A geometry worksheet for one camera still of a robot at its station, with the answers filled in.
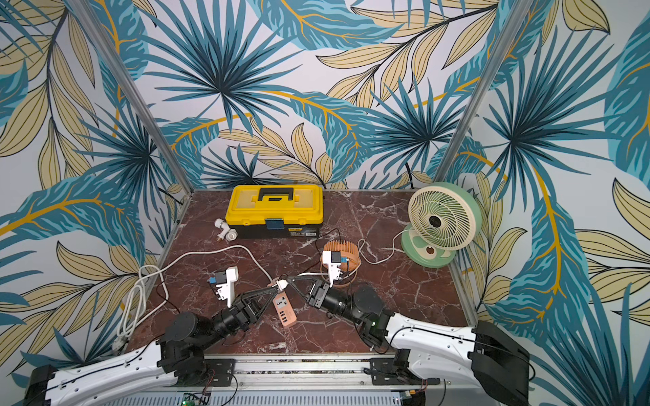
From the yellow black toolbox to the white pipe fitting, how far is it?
0.03 metres

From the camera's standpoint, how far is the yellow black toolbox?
0.92m

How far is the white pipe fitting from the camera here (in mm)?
1014

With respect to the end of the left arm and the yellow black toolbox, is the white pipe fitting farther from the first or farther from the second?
the end of the left arm
